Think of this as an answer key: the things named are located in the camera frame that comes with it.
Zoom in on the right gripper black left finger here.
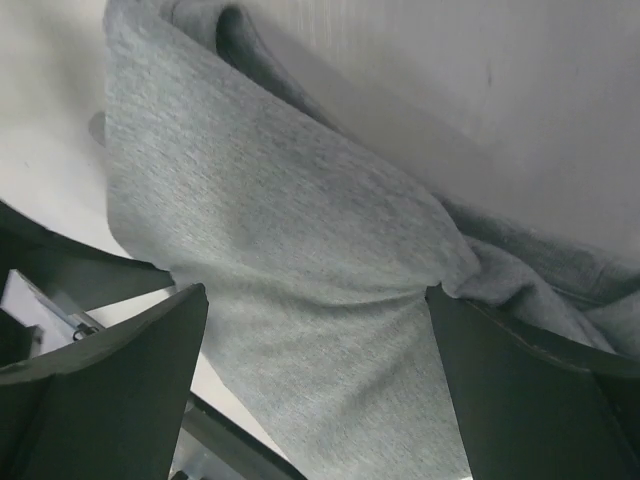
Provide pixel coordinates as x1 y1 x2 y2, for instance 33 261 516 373
1 284 208 480

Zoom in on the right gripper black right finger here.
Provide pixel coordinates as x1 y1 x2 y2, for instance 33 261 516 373
426 287 639 480

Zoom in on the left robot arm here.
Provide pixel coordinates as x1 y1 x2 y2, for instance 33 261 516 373
1 202 174 342

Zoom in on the grey t shirt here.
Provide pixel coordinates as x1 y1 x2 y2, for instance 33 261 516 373
92 1 639 479

